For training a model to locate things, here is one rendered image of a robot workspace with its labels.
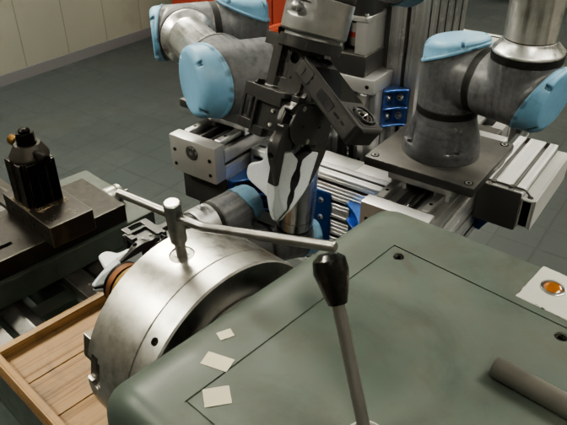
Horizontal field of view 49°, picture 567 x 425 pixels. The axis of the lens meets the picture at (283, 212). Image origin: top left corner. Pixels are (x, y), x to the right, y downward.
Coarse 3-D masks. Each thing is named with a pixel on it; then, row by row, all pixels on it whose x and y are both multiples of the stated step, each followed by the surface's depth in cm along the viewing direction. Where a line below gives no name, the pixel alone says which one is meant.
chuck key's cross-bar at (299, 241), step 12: (120, 192) 81; (144, 204) 79; (156, 204) 78; (180, 216) 76; (192, 228) 75; (204, 228) 74; (216, 228) 73; (228, 228) 72; (240, 228) 71; (264, 240) 68; (276, 240) 67; (288, 240) 66; (300, 240) 65; (312, 240) 64; (324, 240) 64
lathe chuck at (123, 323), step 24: (168, 240) 84; (192, 240) 84; (216, 240) 84; (240, 240) 87; (144, 264) 81; (168, 264) 80; (192, 264) 79; (120, 288) 80; (144, 288) 78; (168, 288) 77; (120, 312) 78; (144, 312) 76; (96, 336) 80; (120, 336) 77; (144, 336) 75; (120, 360) 77; (96, 384) 83; (120, 384) 77
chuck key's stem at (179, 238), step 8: (168, 200) 76; (176, 200) 76; (168, 208) 75; (176, 208) 76; (168, 216) 76; (176, 216) 76; (168, 224) 77; (176, 224) 77; (176, 232) 77; (184, 232) 78; (176, 240) 78; (184, 240) 79; (176, 248) 80; (184, 248) 80; (176, 256) 81; (184, 256) 81
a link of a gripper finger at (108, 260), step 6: (108, 252) 104; (120, 252) 104; (126, 252) 104; (102, 258) 103; (108, 258) 103; (114, 258) 103; (132, 258) 102; (138, 258) 103; (102, 264) 102; (108, 264) 101; (114, 264) 100; (108, 270) 100; (102, 276) 99; (96, 282) 99; (102, 282) 99
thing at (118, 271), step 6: (120, 264) 100; (126, 264) 99; (132, 264) 100; (114, 270) 99; (120, 270) 98; (126, 270) 97; (108, 276) 98; (114, 276) 98; (120, 276) 97; (108, 282) 98; (114, 282) 96; (108, 288) 98; (108, 294) 98
